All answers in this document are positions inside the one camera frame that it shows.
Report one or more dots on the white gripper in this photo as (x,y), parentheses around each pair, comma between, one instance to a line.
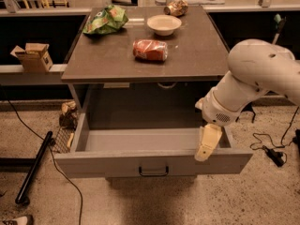
(215,111)

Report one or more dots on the grey top drawer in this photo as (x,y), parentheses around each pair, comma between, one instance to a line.
(147,152)

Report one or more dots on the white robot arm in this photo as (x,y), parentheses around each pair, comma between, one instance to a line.
(255,67)

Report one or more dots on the grey drawer cabinet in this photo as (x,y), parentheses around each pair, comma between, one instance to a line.
(116,91)

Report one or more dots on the open cardboard box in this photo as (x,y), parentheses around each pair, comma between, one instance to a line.
(34,58)

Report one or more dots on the red soda can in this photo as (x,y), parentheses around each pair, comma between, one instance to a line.
(150,50)

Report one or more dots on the white paper bowl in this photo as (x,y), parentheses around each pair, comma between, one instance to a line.
(163,25)

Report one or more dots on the crushed brown can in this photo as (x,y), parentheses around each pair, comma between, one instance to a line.
(176,8)

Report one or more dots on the crumpled brown paper bag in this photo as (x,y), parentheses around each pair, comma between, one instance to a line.
(68,116)

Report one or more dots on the green chip bag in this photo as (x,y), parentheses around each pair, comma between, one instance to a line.
(109,20)

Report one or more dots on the black table leg bar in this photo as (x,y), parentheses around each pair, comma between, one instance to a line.
(22,197)

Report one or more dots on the white sneaker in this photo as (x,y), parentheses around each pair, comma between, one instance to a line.
(23,220)

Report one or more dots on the wire basket with items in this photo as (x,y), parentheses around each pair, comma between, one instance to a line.
(62,141)

